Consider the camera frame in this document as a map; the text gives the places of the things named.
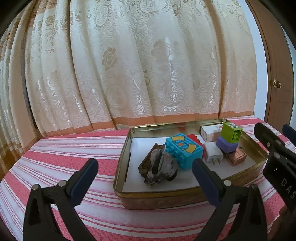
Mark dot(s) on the purple cube block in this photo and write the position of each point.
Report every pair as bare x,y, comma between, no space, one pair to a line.
225,146

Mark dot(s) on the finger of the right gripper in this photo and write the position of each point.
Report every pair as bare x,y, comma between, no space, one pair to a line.
289,132
269,139

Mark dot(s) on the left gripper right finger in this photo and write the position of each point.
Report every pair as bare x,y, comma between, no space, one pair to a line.
250,220

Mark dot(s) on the green toy brick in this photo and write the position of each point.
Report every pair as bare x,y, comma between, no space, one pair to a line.
231,132

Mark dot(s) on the brown wooden door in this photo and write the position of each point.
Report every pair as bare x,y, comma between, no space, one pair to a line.
279,66

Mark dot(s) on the red toy brick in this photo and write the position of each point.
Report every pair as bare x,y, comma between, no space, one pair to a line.
195,139

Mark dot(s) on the copper engraved tin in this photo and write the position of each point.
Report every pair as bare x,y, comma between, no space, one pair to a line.
236,157

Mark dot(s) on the white charger plug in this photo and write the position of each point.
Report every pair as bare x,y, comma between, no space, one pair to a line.
213,154

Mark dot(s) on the brass door knob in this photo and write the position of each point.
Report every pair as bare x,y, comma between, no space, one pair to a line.
276,84

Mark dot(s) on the cream floral curtain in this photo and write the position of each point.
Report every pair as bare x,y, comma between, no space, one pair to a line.
81,66

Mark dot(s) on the brown wooden comb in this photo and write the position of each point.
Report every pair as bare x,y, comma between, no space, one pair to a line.
144,166

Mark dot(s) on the white cork-sided box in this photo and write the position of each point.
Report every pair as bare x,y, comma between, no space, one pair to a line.
210,133

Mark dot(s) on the grey rock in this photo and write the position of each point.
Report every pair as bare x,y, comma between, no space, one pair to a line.
162,167

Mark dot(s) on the gold metal tin tray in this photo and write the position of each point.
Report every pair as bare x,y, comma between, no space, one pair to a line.
175,198

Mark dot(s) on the blue toy brick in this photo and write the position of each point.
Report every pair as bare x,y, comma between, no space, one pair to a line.
184,150

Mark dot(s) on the white paper tray liner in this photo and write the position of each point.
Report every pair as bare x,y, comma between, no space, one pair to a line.
184,179

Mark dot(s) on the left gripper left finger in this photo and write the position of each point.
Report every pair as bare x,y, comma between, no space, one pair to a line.
40,223

